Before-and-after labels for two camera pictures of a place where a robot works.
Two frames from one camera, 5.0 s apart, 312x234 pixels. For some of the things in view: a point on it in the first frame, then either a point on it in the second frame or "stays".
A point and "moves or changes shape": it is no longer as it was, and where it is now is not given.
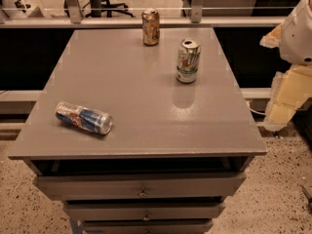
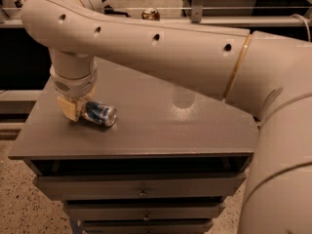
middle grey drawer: (145, 211) stays
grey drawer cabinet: (140, 131) stays
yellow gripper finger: (289, 91) to (73, 88)
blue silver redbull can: (83, 117) moves or changes shape
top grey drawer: (139, 186) stays
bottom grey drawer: (148, 226) stays
